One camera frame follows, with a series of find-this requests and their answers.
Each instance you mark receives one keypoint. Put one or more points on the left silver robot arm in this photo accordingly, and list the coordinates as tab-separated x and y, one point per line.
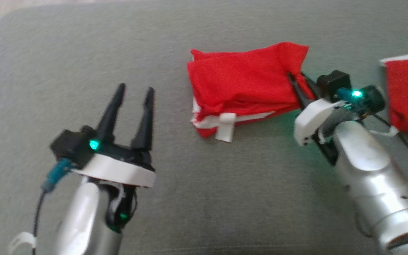
80	219

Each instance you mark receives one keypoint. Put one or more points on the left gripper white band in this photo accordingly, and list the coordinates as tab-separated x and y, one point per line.
119	170

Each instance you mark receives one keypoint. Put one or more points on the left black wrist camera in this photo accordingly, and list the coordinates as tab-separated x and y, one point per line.
71	145

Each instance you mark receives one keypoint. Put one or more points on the red Bulls 23 jersey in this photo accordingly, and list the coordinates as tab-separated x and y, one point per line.
239	81

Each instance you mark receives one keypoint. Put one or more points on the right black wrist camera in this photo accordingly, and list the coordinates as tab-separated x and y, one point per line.
333	83

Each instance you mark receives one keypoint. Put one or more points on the grey sofa seat cushion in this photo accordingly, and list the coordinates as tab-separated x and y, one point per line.
207	198

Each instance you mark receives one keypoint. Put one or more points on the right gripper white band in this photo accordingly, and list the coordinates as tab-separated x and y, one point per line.
313	118

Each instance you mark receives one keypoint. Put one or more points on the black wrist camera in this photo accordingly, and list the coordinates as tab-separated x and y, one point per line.
333	83
71	145

